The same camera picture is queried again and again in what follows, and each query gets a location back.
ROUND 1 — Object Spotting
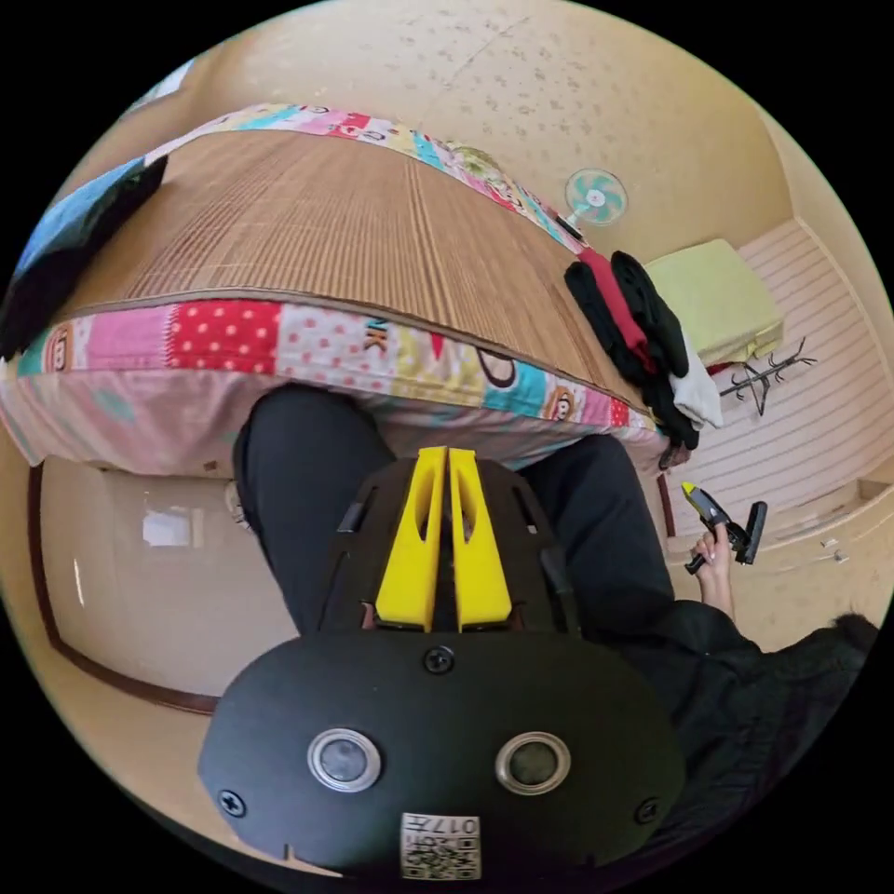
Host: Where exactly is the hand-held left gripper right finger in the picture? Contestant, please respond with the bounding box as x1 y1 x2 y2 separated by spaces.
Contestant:
448 448 513 632

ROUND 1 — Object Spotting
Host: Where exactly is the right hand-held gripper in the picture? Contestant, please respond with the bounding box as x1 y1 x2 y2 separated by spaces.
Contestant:
680 481 750 576

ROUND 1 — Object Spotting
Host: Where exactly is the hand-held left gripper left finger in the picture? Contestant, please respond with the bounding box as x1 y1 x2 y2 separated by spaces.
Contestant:
375 446 449 633

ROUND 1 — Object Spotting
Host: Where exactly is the person's right hand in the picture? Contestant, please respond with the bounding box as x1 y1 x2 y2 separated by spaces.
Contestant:
693 533 735 589

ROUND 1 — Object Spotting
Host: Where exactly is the person's body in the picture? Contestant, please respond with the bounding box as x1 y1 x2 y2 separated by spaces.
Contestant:
233 383 881 864

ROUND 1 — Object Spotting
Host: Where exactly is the black coat rack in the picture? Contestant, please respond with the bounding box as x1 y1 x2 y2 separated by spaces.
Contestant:
719 337 819 418

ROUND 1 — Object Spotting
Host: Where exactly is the pile of clothes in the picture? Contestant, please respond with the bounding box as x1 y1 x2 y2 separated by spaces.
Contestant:
0 155 169 361
563 249 725 452

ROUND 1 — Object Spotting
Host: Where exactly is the yellow-green covered cupboard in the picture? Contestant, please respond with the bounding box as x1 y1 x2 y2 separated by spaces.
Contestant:
642 238 785 366

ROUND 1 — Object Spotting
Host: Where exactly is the green table fan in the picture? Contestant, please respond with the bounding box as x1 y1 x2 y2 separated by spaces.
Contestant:
556 167 630 238

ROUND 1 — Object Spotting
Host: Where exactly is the bed with woven mat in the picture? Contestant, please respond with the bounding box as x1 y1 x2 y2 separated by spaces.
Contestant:
0 102 673 484

